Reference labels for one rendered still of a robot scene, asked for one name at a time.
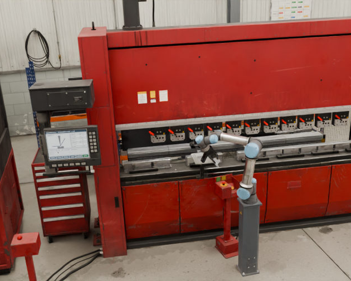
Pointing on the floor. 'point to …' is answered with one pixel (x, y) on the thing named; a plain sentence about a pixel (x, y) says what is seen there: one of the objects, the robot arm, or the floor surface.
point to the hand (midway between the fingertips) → (214, 164)
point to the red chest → (62, 200)
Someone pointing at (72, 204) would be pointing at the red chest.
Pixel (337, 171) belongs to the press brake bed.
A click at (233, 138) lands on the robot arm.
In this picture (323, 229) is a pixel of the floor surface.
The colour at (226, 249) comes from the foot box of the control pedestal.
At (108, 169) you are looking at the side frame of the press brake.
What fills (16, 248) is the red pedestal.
